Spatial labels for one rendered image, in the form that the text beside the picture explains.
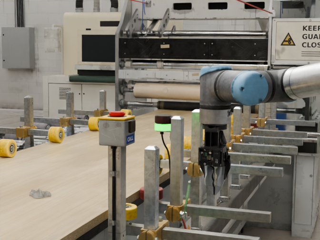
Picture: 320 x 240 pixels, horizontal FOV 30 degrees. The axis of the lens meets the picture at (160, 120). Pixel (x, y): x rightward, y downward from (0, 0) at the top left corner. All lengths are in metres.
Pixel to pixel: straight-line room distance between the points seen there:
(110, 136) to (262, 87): 0.43
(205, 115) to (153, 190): 0.27
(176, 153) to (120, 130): 0.55
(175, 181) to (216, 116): 0.37
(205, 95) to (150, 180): 0.29
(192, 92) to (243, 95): 3.02
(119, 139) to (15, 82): 10.93
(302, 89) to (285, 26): 2.82
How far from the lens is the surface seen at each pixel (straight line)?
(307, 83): 1.59
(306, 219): 4.59
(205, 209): 2.02
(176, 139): 1.95
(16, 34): 12.06
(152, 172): 1.73
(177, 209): 1.98
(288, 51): 4.41
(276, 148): 2.70
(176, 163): 1.97
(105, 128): 1.46
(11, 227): 1.69
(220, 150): 1.71
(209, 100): 1.69
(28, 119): 3.21
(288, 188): 4.68
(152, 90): 4.69
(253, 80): 1.59
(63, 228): 1.66
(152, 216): 1.76
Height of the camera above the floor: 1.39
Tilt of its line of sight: 7 degrees down
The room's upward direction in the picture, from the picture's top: 1 degrees clockwise
